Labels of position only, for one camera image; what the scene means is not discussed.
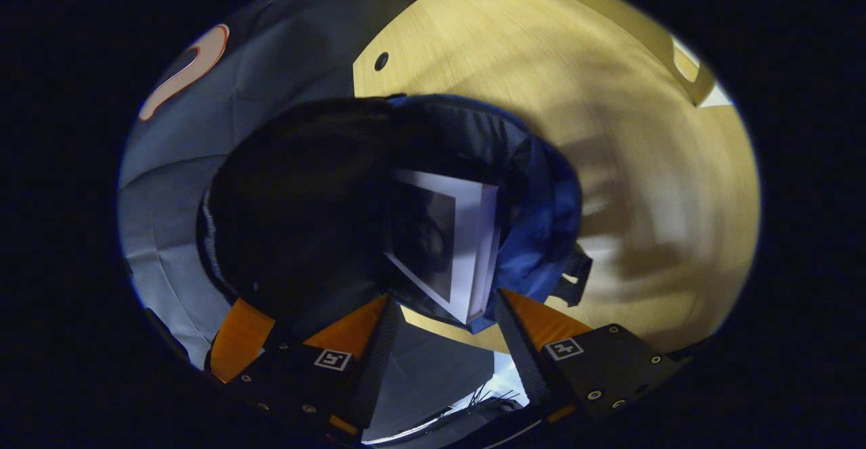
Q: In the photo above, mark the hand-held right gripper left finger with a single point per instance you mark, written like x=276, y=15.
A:
x=375, y=361

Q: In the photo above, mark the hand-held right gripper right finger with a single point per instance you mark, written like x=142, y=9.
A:
x=524, y=361

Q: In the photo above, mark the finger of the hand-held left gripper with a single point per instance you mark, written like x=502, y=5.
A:
x=240, y=341

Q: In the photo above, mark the blue schoolbag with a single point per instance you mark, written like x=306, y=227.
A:
x=541, y=232

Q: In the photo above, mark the white cover book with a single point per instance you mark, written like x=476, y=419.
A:
x=470, y=232

